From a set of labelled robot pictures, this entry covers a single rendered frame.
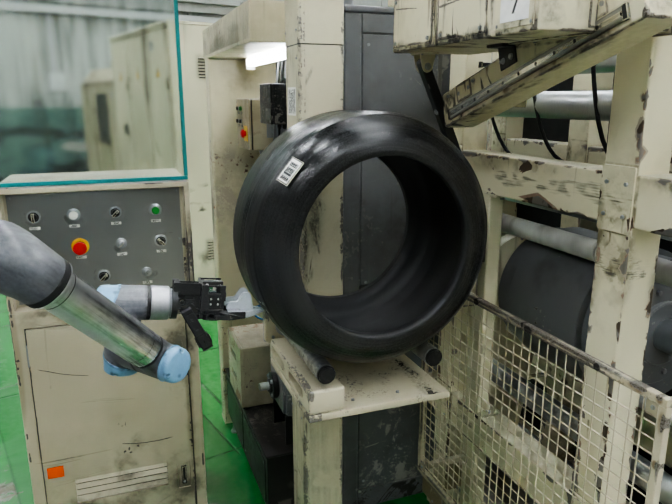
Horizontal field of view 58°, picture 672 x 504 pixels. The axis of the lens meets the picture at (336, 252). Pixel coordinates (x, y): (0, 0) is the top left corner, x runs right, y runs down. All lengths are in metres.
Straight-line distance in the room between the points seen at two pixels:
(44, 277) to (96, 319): 0.14
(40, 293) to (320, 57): 0.95
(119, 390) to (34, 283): 1.11
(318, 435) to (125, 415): 0.65
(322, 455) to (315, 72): 1.14
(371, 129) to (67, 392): 1.31
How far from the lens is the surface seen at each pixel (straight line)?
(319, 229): 1.72
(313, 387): 1.46
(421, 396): 1.57
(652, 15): 1.25
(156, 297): 1.37
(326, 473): 2.03
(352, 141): 1.31
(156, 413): 2.20
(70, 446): 2.23
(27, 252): 1.08
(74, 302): 1.13
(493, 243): 1.93
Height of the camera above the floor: 1.52
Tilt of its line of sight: 14 degrees down
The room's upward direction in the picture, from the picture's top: straight up
